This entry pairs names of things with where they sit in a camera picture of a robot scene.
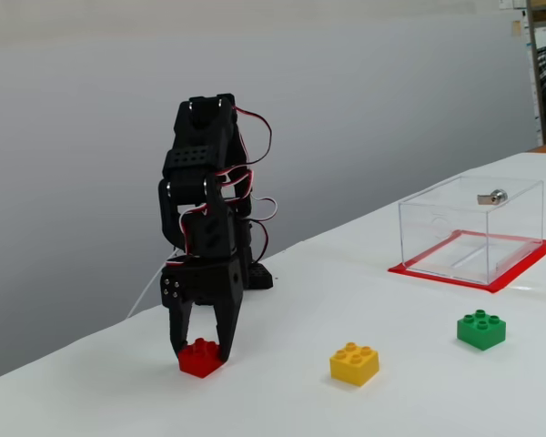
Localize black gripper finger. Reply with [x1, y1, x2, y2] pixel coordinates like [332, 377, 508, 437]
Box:
[160, 266, 196, 359]
[211, 290, 246, 364]

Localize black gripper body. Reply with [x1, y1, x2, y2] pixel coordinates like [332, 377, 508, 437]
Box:
[180, 257, 247, 308]

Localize red lego brick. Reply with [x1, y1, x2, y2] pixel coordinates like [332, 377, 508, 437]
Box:
[177, 337, 224, 379]

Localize yellow lego brick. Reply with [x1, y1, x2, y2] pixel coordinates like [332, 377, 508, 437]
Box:
[329, 341, 380, 388]

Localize transparent plastic box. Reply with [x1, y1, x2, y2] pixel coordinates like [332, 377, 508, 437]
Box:
[398, 175, 545, 287]

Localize green lego brick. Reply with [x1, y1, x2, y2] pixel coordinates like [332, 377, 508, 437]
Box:
[456, 309, 507, 352]

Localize silver box lock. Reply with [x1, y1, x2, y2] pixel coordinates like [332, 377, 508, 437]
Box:
[476, 188, 509, 207]

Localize white cable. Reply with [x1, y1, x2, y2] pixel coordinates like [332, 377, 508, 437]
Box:
[126, 261, 165, 320]

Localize red white gripper servo wire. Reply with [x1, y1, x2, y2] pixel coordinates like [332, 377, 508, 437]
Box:
[177, 204, 210, 257]

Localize red white arm servo wire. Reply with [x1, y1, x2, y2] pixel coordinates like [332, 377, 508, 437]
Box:
[216, 106, 281, 269]

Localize red tape frame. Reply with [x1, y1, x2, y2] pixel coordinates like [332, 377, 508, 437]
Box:
[387, 229, 546, 295]

